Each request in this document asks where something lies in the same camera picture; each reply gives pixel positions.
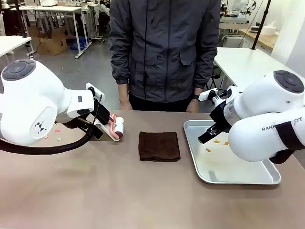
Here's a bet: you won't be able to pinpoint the pink white lint roller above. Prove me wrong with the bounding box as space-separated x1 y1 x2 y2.
107 114 126 142

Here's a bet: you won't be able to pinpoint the black corrugated cable hose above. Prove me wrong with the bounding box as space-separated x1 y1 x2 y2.
0 120 96 155

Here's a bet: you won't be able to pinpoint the brown cardboard box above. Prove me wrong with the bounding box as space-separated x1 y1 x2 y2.
28 25 68 56

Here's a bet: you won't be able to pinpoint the brown cloth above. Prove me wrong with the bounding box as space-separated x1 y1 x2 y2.
139 131 181 162

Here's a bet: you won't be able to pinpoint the wooden workbench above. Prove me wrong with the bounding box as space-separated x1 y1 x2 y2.
238 28 275 55

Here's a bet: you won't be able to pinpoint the black arm cable sleeve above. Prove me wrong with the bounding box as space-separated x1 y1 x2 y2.
269 120 305 165

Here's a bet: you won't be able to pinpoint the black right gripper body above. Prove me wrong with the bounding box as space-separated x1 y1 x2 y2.
209 102 234 132

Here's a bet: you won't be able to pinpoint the white table corner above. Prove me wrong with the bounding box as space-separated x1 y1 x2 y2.
0 35 33 58

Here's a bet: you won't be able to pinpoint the person's right hand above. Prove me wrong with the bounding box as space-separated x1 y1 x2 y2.
119 96 133 111

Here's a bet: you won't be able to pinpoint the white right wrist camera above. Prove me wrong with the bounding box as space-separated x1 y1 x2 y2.
198 87 219 101

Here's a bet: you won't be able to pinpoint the silver metal tray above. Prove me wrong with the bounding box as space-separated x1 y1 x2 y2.
183 120 281 185

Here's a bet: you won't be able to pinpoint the black tripod pole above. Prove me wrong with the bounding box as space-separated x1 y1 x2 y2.
14 0 29 39

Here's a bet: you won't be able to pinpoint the grey zip jacket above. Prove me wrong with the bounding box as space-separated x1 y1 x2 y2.
109 0 221 104

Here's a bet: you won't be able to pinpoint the person's left hand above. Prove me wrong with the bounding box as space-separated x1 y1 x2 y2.
186 98 200 113

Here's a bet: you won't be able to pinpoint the white table with metal legs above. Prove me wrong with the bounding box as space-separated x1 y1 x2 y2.
18 4 93 60

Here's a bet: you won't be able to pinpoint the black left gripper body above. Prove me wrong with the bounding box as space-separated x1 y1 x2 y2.
93 98 113 126

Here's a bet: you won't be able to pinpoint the white lint roller base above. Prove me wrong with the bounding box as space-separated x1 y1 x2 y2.
94 123 121 143

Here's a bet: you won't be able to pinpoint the black trousers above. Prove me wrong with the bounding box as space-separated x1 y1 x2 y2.
128 92 195 112

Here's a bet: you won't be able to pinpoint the black stand pole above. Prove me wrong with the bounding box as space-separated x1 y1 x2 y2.
251 0 272 51

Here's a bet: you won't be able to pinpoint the large white table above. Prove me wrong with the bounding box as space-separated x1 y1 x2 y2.
213 47 298 89

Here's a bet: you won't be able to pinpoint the blue plastic bag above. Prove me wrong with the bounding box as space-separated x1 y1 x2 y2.
70 37 88 51

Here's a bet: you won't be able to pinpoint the person's right forearm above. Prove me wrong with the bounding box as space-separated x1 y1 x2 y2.
118 83 131 100

